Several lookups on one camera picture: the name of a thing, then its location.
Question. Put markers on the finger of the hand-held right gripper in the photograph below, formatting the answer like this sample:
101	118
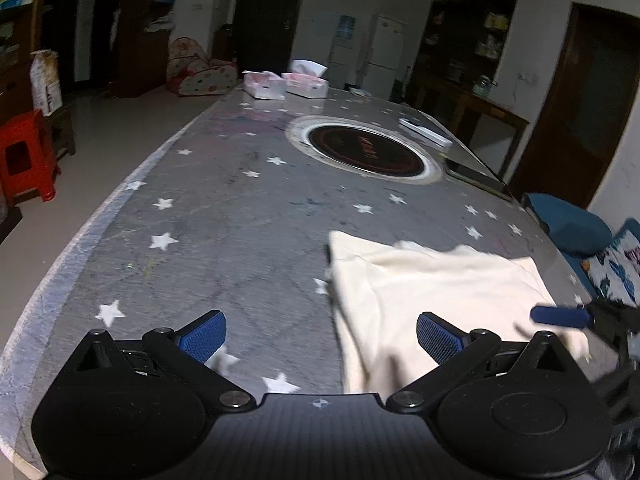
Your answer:
560	315

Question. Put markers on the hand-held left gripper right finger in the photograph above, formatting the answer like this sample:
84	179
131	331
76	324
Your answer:
440	339

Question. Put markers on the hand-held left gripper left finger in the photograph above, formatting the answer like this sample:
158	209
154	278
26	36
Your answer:
205	336

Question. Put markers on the cream t-shirt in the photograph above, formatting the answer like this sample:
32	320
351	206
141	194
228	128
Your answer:
435	290

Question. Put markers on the butterfly print cushion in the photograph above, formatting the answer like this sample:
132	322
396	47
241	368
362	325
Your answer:
617	265

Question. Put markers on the blue sofa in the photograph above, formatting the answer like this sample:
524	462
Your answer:
567	225

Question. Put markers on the grey star-print tablecloth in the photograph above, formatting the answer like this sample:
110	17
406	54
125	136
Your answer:
225	230

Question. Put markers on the black tablet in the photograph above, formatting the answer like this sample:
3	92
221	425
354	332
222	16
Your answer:
475	172

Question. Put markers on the round black induction cooker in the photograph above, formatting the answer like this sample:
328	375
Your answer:
367	150

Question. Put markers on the brown wooden door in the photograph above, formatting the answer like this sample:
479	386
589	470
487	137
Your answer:
575	110

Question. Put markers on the white remote control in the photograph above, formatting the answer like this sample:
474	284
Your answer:
425	132

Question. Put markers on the dark wooden side table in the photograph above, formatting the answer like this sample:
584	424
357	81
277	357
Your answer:
475	112

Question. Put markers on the glass jar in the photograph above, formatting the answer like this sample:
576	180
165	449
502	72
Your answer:
482	85

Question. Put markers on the red plastic stool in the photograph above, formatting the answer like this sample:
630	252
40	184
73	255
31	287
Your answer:
25	157

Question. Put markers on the pink dotted play tent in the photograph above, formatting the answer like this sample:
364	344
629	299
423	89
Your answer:
200	71

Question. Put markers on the pink tissue box with tissue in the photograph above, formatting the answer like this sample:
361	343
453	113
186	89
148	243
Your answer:
306	82

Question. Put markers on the dark wooden display cabinet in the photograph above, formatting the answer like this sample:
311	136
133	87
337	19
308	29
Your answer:
465	45

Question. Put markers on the white refrigerator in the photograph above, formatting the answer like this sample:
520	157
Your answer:
385	55

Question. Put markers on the white paper bag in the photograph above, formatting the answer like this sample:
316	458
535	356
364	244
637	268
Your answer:
46	82

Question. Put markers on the water dispenser with blue bottle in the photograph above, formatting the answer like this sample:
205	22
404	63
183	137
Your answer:
342	52

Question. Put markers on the black door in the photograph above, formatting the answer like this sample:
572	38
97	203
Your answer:
268	16

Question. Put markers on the white wall socket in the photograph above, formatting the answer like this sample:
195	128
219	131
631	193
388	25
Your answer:
525	77

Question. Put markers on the arched wooden wall cabinet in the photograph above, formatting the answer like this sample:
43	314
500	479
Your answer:
75	25

